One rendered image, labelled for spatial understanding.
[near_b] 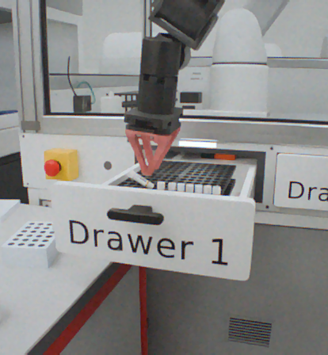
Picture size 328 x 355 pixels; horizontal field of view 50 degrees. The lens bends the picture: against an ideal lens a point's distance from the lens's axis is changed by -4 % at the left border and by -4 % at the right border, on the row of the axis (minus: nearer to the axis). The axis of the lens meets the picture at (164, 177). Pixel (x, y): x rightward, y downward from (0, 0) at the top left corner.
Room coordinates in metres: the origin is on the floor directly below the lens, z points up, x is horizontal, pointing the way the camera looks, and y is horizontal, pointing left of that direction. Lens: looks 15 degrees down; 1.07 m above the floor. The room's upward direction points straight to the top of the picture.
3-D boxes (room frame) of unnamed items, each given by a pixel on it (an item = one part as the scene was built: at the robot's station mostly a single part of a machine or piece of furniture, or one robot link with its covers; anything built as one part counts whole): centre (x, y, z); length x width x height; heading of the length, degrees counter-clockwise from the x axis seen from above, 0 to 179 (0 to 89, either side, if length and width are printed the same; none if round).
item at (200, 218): (0.47, 0.03, 0.87); 0.29 x 0.02 x 0.11; 73
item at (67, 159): (0.86, 0.25, 0.88); 0.07 x 0.05 x 0.07; 73
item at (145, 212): (0.45, 0.03, 0.91); 0.07 x 0.04 x 0.01; 73
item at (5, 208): (0.82, 0.42, 0.77); 0.13 x 0.09 x 0.02; 1
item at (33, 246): (0.62, 0.24, 0.78); 0.12 x 0.08 x 0.04; 177
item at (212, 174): (0.66, -0.03, 0.87); 0.22 x 0.18 x 0.06; 163
